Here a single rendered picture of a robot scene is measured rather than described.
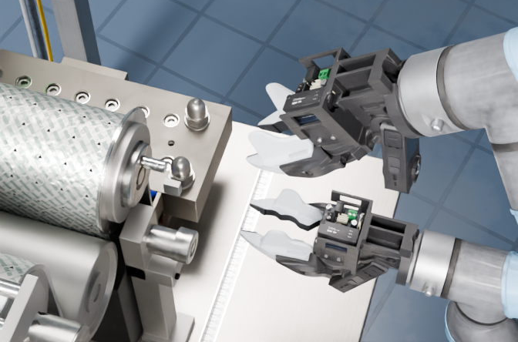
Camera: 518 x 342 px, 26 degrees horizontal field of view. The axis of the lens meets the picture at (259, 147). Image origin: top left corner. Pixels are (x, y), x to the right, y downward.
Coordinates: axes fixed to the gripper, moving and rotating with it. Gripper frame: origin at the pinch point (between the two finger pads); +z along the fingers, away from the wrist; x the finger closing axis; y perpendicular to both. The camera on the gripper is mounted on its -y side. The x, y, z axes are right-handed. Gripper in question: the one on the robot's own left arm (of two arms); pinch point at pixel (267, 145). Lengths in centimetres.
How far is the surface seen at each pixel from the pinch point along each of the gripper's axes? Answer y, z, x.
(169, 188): -14.5, 33.4, -9.3
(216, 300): -31.2, 36.1, -1.8
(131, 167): 3.1, 17.0, 2.0
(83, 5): -30, 110, -79
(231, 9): -76, 123, -121
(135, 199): -0.9, 19.8, 3.1
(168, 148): -14.0, 36.4, -16.1
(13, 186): 9.4, 27.6, 6.9
